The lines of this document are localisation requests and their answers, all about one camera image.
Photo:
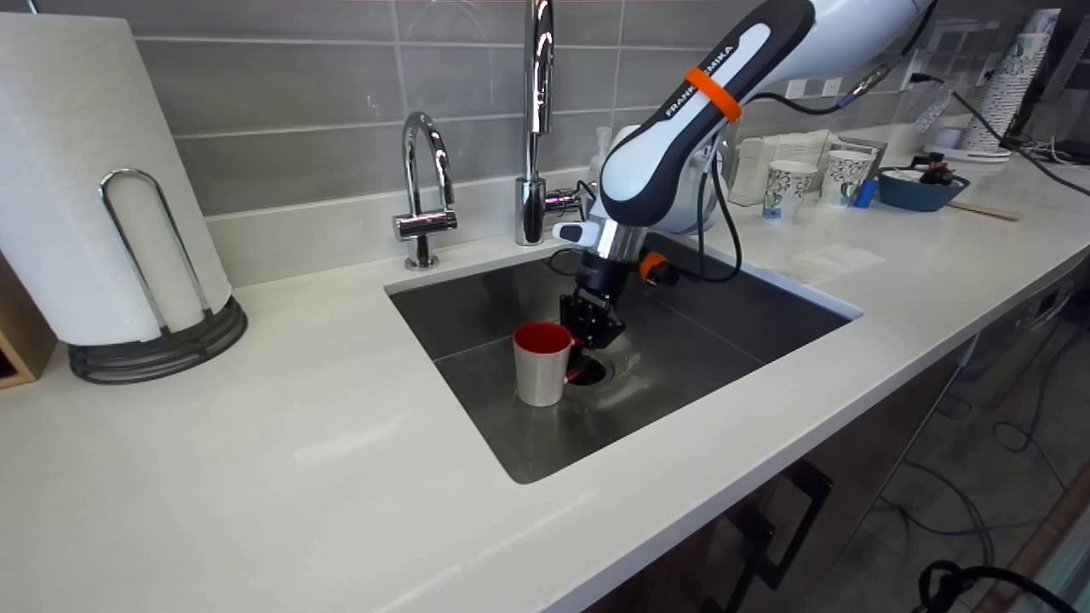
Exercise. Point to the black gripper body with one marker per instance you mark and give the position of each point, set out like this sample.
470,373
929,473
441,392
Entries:
590,304

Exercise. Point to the black paper towel holder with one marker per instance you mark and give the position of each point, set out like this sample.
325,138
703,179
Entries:
186,306

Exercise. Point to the stainless steel sink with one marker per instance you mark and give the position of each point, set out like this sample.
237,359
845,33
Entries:
679,345

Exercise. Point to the blue cylindrical cap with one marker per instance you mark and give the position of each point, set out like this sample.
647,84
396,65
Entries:
865,191

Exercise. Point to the blue rimmed white bowl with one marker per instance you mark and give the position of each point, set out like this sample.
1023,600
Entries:
910,191

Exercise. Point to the white mug red interior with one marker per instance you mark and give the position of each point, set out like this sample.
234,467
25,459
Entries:
545,362

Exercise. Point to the patterned paper cup right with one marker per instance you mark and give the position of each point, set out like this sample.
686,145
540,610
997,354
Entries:
843,176

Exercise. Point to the white paper towel roll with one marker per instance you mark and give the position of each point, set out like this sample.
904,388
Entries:
76,104

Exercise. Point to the chrome gooseneck faucet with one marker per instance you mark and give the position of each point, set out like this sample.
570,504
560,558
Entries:
531,195

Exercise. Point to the patterned paper cup left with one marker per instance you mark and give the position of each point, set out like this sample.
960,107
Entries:
788,185

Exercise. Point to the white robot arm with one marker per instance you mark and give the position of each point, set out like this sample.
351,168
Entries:
645,168

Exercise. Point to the patterned paper cup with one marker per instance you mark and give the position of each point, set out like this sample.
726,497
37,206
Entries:
843,176
788,185

